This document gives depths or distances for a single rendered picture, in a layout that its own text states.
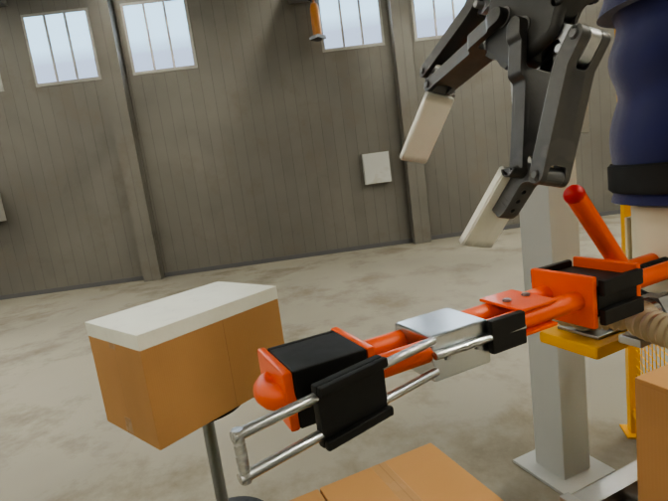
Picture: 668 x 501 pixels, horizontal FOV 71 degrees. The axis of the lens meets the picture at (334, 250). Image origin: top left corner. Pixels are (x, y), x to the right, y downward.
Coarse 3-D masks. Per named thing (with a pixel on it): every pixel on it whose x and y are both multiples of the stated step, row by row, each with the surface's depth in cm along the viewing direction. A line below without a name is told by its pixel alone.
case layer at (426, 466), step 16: (416, 448) 149; (432, 448) 148; (384, 464) 143; (400, 464) 142; (416, 464) 141; (432, 464) 140; (448, 464) 139; (352, 480) 137; (368, 480) 136; (384, 480) 136; (400, 480) 135; (416, 480) 134; (432, 480) 133; (448, 480) 132; (464, 480) 131; (304, 496) 133; (320, 496) 132; (336, 496) 132; (352, 496) 131; (368, 496) 130; (384, 496) 129; (400, 496) 128; (416, 496) 127; (432, 496) 127; (448, 496) 126; (464, 496) 125; (480, 496) 124; (496, 496) 123
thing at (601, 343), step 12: (540, 336) 74; (552, 336) 71; (564, 336) 70; (576, 336) 69; (588, 336) 68; (600, 336) 67; (612, 336) 68; (564, 348) 70; (576, 348) 68; (588, 348) 66; (600, 348) 65; (612, 348) 66
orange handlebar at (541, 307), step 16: (640, 256) 63; (656, 256) 63; (656, 272) 57; (544, 288) 55; (496, 304) 50; (512, 304) 49; (528, 304) 48; (544, 304) 48; (560, 304) 50; (576, 304) 51; (528, 320) 48; (544, 320) 49; (384, 336) 46; (400, 336) 46; (384, 352) 42; (400, 368) 41; (256, 384) 39; (272, 384) 38; (256, 400) 38; (272, 400) 37
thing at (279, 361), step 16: (320, 336) 44; (336, 336) 43; (352, 336) 43; (272, 352) 42; (288, 352) 41; (304, 352) 40; (320, 352) 40; (336, 352) 40; (352, 352) 39; (368, 352) 40; (272, 368) 39; (288, 368) 38; (304, 368) 37; (320, 368) 38; (336, 368) 38; (288, 384) 37; (304, 384) 37; (288, 400) 37; (304, 416) 37
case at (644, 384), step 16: (640, 384) 94; (656, 384) 92; (640, 400) 95; (656, 400) 92; (640, 416) 96; (656, 416) 92; (640, 432) 96; (656, 432) 93; (640, 448) 97; (656, 448) 94; (640, 464) 98; (656, 464) 94; (640, 480) 98; (656, 480) 95; (640, 496) 99; (656, 496) 96
